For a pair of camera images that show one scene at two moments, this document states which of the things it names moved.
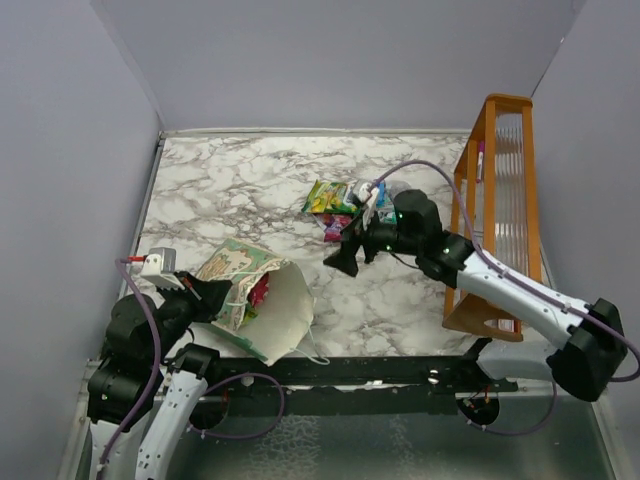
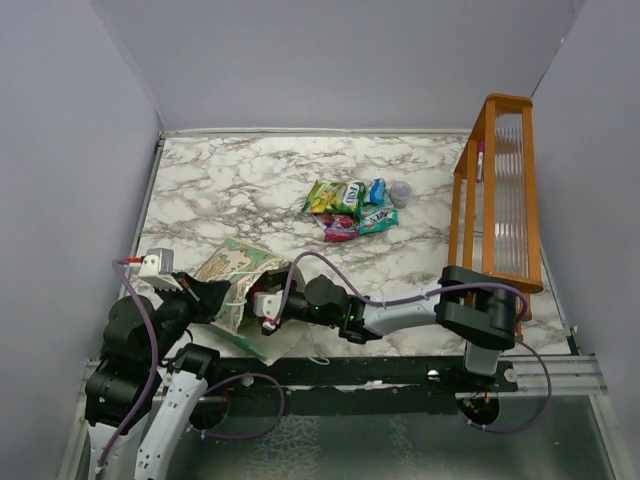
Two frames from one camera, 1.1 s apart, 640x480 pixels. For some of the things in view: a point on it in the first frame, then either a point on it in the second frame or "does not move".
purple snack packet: (333, 224) does not move
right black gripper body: (383, 236) to (297, 304)
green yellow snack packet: (328, 197) does not move
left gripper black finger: (204, 297) does not move
